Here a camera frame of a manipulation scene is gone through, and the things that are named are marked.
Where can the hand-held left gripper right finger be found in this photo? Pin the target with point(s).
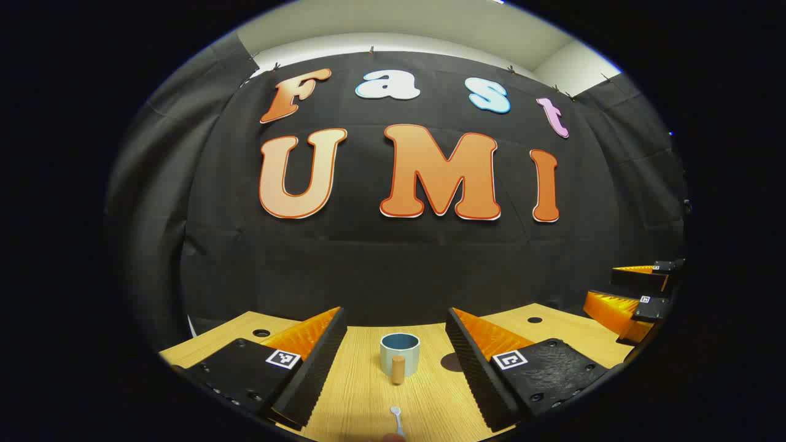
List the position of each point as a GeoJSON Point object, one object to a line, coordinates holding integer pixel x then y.
{"type": "Point", "coordinates": [473, 374]}

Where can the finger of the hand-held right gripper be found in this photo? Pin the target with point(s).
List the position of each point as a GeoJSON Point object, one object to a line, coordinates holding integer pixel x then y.
{"type": "Point", "coordinates": [638, 280]}
{"type": "Point", "coordinates": [614, 310]}

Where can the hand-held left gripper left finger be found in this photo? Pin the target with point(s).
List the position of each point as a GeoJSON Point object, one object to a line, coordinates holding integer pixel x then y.
{"type": "Point", "coordinates": [313, 374]}

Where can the dark round coaster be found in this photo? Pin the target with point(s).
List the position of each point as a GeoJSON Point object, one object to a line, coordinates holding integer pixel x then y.
{"type": "Point", "coordinates": [451, 363]}

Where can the white toothbrush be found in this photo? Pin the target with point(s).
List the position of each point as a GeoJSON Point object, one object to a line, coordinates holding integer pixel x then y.
{"type": "Point", "coordinates": [396, 411]}

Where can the wooden desktop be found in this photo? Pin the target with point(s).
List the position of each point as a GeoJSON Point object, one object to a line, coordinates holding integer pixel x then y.
{"type": "Point", "coordinates": [362, 393]}

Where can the black backdrop cloth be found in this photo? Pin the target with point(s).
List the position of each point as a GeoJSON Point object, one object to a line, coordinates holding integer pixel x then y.
{"type": "Point", "coordinates": [368, 258]}

